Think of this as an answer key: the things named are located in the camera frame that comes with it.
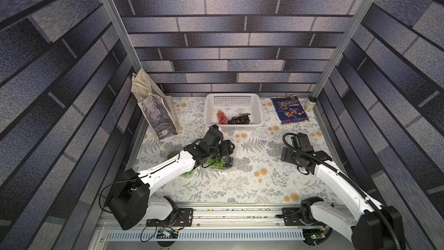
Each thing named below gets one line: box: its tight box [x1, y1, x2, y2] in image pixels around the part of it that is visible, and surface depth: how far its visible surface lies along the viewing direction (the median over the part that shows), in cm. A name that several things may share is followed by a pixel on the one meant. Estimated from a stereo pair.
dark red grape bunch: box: [228, 112, 251, 125], surface depth 105 cm
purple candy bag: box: [270, 93, 310, 126], surface depth 111 cm
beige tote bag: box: [130, 68, 183, 141], surface depth 98 cm
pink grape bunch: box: [216, 109, 229, 125], surface depth 105 cm
